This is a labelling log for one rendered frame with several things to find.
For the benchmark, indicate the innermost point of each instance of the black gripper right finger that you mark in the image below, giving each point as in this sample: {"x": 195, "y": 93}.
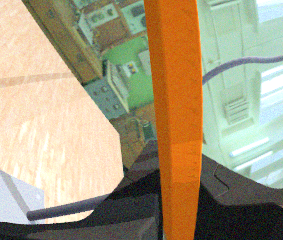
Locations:
{"x": 233, "y": 207}

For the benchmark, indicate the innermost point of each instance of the orange handle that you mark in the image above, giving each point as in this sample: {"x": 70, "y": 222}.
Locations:
{"x": 175, "y": 63}

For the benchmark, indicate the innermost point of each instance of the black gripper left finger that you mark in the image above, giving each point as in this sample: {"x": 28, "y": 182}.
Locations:
{"x": 133, "y": 211}

